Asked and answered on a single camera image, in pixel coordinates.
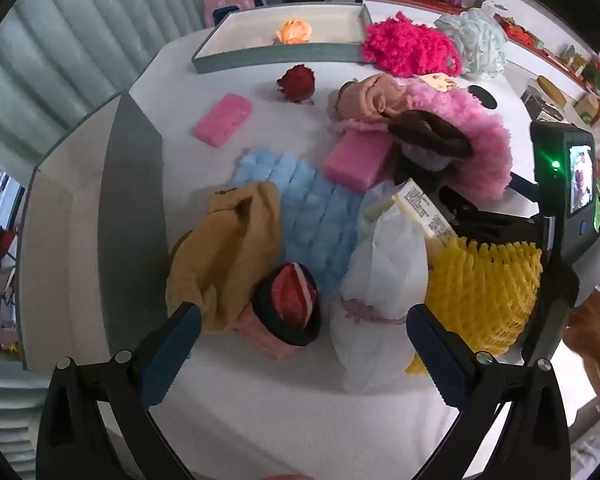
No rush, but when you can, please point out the hot pink fluffy cloth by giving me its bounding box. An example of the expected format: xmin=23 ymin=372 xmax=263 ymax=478
xmin=361 ymin=11 xmax=463 ymax=79

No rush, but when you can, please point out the red cloth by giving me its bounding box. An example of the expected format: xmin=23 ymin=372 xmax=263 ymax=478
xmin=0 ymin=227 xmax=20 ymax=261

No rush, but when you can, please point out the light blue fluffy cloth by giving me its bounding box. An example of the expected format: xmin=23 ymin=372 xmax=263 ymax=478
xmin=232 ymin=149 xmax=366 ymax=286

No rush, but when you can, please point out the light pink sponge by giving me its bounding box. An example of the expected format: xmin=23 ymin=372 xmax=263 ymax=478
xmin=191 ymin=92 xmax=254 ymax=148

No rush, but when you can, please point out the pale pink fluffy cloth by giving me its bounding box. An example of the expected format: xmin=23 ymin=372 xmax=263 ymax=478
xmin=330 ymin=80 xmax=513 ymax=203

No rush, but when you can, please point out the mint fluffy cloth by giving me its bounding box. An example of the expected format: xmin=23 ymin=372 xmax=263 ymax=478
xmin=433 ymin=7 xmax=508 ymax=78

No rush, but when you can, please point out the black red knitted sock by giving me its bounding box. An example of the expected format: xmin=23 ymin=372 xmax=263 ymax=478
xmin=232 ymin=261 xmax=323 ymax=361

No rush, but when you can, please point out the small printed card box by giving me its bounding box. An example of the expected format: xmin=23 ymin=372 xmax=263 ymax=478
xmin=420 ymin=72 xmax=458 ymax=92

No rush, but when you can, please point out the white plastic bag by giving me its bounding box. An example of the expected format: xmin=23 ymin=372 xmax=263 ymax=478
xmin=330 ymin=180 xmax=431 ymax=395

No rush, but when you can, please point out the pink plastic stool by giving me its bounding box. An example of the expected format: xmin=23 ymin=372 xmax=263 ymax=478
xmin=202 ymin=0 xmax=266 ymax=28

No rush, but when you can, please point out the yellow foam net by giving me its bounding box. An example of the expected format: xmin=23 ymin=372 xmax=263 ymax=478
xmin=405 ymin=237 xmax=543 ymax=376

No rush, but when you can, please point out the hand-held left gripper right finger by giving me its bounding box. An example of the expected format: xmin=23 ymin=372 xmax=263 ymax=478
xmin=405 ymin=304 xmax=583 ymax=480

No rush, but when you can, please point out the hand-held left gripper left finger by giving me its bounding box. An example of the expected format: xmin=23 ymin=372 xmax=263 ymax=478
xmin=35 ymin=301 xmax=203 ymax=480

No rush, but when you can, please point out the black round disc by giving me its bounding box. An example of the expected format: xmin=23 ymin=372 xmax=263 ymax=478
xmin=467 ymin=85 xmax=498 ymax=110

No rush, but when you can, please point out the grey green curtain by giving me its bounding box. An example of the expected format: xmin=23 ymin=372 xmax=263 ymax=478
xmin=0 ymin=355 xmax=48 ymax=480
xmin=0 ymin=0 xmax=206 ymax=161

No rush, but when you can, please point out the person's right hand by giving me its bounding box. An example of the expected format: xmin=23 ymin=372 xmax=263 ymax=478
xmin=564 ymin=290 xmax=600 ymax=432

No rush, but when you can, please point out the deep pink sponge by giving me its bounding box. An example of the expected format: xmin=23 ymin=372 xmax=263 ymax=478
xmin=322 ymin=130 xmax=396 ymax=193

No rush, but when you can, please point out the red fabric rose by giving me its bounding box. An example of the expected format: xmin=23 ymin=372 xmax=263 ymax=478
xmin=276 ymin=64 xmax=317 ymax=106

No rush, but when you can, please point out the grey box lid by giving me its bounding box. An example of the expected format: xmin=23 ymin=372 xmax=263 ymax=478
xmin=191 ymin=2 xmax=373 ymax=75

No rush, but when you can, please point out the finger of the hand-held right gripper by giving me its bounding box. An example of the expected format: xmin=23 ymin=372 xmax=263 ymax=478
xmin=509 ymin=171 xmax=539 ymax=200
xmin=437 ymin=185 xmax=547 ymax=250

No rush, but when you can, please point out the mustard yellow fabric hat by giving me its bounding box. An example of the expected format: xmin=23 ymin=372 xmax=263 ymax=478
xmin=165 ymin=181 xmax=283 ymax=336

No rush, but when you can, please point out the orange fabric flower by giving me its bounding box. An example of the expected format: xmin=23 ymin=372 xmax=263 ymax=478
xmin=275 ymin=19 xmax=313 ymax=46

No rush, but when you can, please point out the grey cardboard box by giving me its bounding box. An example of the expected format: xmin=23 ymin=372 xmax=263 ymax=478
xmin=19 ymin=94 xmax=171 ymax=373

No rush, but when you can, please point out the cream tissue pack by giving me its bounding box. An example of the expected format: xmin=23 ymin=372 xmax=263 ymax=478
xmin=392 ymin=178 xmax=458 ymax=256

